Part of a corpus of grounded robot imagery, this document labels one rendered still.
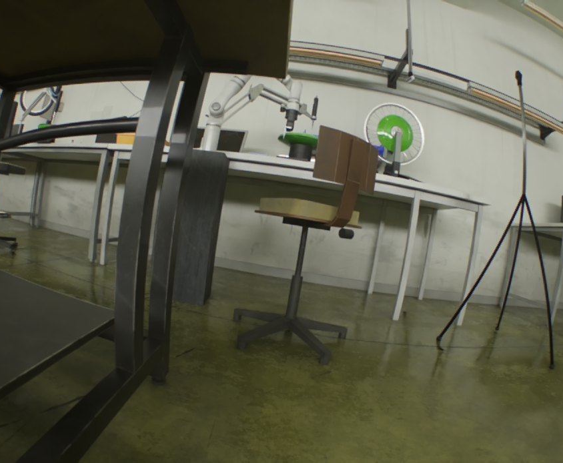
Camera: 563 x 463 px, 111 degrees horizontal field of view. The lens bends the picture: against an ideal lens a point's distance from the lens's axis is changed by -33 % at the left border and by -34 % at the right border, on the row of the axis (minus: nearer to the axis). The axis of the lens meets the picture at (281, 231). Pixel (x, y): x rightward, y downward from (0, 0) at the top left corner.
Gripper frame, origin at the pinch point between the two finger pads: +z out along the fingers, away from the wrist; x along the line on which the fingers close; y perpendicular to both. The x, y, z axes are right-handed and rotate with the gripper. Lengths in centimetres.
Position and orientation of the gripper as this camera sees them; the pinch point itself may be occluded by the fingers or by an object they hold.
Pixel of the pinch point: (283, 138)
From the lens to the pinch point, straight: 173.5
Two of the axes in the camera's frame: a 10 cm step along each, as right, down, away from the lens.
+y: 9.9, 1.5, 0.6
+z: -1.5, 9.9, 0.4
